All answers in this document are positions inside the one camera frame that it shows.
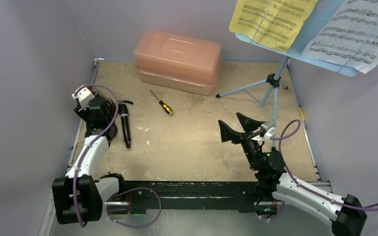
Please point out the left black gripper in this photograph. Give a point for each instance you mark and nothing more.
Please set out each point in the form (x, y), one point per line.
(83, 113)

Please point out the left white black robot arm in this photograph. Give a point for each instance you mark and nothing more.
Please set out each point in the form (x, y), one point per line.
(78, 198)

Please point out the white sheet music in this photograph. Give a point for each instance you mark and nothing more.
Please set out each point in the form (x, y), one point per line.
(350, 38)

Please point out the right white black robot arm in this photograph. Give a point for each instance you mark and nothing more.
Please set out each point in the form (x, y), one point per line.
(275, 181)

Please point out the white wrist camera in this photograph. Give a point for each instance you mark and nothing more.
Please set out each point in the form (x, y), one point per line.
(83, 96)
(265, 133)

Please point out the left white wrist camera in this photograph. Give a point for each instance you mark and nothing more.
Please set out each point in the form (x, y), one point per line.
(83, 96)

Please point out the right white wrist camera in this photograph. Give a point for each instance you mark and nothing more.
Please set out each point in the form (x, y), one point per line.
(265, 133)

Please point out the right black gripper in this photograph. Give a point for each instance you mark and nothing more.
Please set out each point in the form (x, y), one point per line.
(243, 136)

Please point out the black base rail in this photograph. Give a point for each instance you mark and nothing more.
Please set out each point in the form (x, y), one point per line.
(244, 197)

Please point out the yellow sheet music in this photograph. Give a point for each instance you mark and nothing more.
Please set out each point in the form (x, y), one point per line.
(274, 24)

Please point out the black microphone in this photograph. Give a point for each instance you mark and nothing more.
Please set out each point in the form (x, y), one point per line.
(123, 113)

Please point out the light blue music stand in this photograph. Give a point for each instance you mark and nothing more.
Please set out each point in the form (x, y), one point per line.
(321, 14)

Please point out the pink plastic storage box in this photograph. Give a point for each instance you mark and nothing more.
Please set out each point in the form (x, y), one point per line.
(177, 61)

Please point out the black yellow screwdriver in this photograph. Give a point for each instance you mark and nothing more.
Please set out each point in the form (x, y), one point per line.
(166, 108)

